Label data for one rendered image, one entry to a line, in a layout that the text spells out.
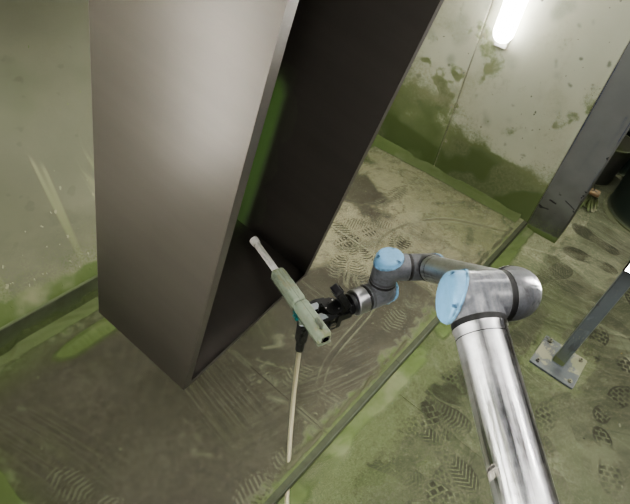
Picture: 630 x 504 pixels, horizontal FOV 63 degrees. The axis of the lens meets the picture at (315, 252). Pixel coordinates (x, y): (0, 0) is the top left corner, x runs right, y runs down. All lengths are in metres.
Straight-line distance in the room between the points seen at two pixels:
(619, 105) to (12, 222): 2.61
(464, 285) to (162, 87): 0.69
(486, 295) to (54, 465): 1.47
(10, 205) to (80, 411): 0.78
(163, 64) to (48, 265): 1.44
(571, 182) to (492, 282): 1.91
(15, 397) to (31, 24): 1.34
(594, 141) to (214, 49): 2.36
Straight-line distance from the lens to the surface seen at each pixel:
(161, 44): 0.85
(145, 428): 1.97
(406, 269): 1.67
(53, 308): 2.24
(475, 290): 1.11
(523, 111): 2.96
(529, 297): 1.18
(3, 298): 2.17
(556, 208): 3.09
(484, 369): 1.07
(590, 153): 2.92
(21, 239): 2.16
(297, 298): 1.59
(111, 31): 0.94
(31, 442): 2.04
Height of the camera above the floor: 1.79
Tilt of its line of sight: 44 degrees down
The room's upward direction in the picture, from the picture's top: 11 degrees clockwise
